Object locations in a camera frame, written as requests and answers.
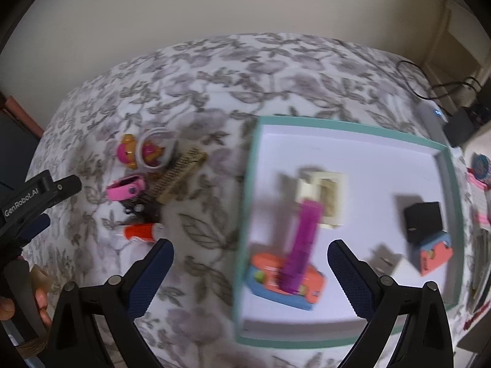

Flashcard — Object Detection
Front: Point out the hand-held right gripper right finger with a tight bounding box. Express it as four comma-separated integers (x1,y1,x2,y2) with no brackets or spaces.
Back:
327,239,454,368

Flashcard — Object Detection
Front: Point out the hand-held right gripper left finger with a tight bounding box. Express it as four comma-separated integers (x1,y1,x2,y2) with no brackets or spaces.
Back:
48,238,175,368

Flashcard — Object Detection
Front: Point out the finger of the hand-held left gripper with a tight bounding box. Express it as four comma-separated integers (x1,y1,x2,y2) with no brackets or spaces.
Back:
51,175,83,205
15,214,52,247

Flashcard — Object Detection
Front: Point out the white charger plug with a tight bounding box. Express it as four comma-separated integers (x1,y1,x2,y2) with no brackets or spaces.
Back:
368,245,405,280

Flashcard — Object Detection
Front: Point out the red white small bottle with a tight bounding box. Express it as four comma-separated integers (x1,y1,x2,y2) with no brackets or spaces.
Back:
123,222,165,243

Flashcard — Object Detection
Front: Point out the purple comb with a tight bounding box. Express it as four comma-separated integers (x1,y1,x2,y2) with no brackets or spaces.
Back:
278,198,321,294

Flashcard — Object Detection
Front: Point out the pink oblong case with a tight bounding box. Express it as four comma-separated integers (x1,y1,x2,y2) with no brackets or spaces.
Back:
105,174,148,201

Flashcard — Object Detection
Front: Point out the pink orange toy bear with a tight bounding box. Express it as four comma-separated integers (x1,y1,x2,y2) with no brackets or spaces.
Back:
117,133,141,169

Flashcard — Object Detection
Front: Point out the cream hair claw clip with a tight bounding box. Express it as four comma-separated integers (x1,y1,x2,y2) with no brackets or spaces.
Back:
295,171,348,231

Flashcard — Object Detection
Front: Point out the white round plastic toy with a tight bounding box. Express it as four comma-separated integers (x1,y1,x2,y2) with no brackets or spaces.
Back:
136,126,179,172

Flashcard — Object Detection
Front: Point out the large blue orange plastic case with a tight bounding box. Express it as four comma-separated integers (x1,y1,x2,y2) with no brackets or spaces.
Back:
245,253,327,312

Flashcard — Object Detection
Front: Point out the small salmon blue plastic case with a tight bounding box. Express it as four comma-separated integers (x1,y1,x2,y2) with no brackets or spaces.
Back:
416,231,454,277

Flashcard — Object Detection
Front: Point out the black square box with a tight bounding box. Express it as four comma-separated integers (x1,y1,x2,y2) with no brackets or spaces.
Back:
404,201,443,244

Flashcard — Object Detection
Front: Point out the gold black patterned case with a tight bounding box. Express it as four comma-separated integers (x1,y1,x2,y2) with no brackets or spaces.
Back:
148,146,208,204

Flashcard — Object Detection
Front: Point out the teal white shallow box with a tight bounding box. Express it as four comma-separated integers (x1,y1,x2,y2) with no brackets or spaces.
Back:
232,115,463,349

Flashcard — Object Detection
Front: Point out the person's left hand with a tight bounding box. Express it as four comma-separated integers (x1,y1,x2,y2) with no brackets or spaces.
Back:
30,264,53,328

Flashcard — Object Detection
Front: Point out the dark cabinet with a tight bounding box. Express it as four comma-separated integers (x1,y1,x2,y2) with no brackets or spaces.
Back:
0,111,39,185

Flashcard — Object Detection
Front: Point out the black hair clip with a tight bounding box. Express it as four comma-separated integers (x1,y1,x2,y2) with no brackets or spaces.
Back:
123,195,162,225

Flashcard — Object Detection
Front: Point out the red-brown board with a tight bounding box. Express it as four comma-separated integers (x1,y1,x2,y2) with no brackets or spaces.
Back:
0,96,44,139

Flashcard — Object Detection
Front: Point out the floral grey white blanket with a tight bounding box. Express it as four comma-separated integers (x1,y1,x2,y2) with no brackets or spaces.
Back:
21,33,472,368

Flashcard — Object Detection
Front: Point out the round patterned tin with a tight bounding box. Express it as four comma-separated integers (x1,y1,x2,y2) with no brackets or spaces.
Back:
471,152,491,185

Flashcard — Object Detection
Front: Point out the white device with blue light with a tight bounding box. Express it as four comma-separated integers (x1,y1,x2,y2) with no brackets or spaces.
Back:
417,101,449,133

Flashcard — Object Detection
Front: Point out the black power adapter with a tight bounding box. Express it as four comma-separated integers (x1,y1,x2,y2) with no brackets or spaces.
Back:
444,106,478,148

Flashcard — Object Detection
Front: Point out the cream wooden shelf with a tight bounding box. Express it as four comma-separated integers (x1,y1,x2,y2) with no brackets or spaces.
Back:
422,0,491,104

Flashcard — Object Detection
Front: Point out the black cable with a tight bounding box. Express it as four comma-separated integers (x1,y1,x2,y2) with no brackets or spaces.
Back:
397,59,482,102

